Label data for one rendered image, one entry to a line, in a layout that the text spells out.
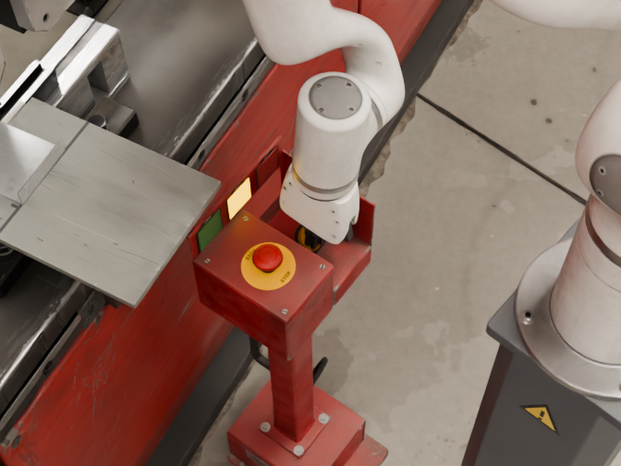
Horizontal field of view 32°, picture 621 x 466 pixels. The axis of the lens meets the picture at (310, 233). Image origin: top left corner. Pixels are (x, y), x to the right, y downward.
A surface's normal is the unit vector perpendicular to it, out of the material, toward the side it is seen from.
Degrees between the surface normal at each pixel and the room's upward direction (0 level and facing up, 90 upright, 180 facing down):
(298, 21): 73
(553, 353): 0
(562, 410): 90
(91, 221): 0
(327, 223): 90
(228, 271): 0
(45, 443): 90
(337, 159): 94
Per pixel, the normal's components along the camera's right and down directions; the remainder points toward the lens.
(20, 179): -0.01, -0.53
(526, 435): -0.66, 0.64
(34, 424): 0.87, 0.42
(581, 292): -0.86, 0.44
